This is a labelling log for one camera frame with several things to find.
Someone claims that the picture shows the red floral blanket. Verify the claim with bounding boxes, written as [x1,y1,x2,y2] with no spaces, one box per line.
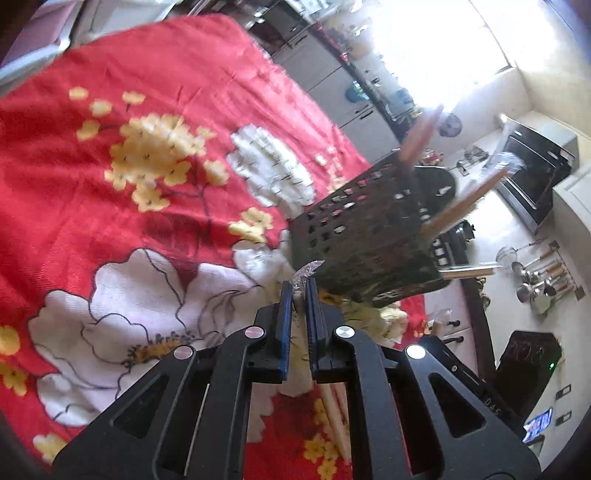
[0,14,428,480]

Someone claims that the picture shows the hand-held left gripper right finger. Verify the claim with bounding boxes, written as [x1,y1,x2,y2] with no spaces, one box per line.
[305,277,541,480]

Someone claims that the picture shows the hanging metal ladles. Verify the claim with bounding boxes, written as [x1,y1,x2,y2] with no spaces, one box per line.
[517,268,573,303]

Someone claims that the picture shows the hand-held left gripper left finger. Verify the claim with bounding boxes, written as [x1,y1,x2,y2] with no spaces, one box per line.
[51,281,296,480]

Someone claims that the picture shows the black range hood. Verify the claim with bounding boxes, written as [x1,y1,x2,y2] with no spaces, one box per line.
[496,115,579,234]

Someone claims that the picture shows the white kitchen counter cabinets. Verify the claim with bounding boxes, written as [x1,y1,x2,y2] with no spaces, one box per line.
[249,0,490,384]

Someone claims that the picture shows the black perforated utensil holder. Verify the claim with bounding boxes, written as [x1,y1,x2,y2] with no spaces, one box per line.
[288,148,458,309]

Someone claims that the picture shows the white wall cabinet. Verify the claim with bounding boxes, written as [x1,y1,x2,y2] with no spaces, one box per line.
[551,168,591,296]

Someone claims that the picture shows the bright kitchen window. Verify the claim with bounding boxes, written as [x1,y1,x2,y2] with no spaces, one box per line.
[369,0,513,107]

